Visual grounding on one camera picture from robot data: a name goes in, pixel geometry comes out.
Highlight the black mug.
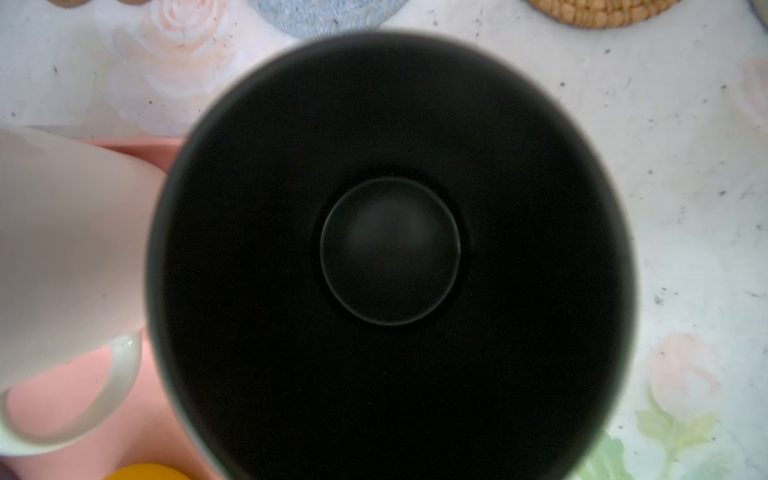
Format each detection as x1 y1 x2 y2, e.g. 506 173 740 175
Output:
146 32 637 479

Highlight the grey blue round coaster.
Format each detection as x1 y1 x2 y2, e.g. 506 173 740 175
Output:
249 0 407 39

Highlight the woven wicker round coaster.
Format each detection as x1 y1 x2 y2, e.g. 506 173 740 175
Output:
528 0 679 29

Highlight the white mug red inside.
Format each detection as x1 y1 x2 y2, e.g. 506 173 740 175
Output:
1 124 165 456

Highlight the yellow mug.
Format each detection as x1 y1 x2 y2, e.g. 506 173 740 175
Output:
104 463 190 480

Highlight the pink rectangular tray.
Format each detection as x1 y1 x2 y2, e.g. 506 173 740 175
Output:
1 139 217 479

